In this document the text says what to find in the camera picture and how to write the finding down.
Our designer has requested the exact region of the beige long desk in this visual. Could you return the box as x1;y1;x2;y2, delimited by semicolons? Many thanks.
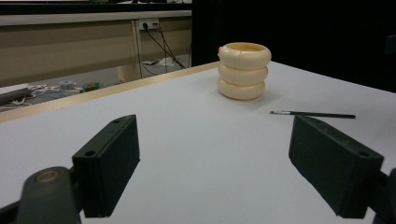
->
0;9;192;89

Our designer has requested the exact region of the grey tube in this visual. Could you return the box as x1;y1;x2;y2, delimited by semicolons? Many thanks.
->
0;87;33;106

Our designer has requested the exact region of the white tangled cable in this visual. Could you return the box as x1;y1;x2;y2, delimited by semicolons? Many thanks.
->
12;83;84;106

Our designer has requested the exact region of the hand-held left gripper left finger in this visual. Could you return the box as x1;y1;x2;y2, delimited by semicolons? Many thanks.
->
71;114;141;218

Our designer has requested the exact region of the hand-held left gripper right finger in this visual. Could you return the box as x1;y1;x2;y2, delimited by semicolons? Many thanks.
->
288;114;385;219

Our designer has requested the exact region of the thin black paintbrush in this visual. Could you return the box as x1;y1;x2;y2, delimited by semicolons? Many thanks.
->
269;110;357;119

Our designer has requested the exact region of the white wall power socket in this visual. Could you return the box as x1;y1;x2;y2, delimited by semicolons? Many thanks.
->
137;18;160;31

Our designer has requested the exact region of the black power cable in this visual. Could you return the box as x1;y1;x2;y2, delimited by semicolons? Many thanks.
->
143;22;187;70

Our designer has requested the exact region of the green small object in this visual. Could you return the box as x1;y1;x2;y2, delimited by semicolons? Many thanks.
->
82;81;104;92

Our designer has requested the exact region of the cream ringed pen holder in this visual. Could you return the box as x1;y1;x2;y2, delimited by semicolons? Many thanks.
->
217;42;273;101

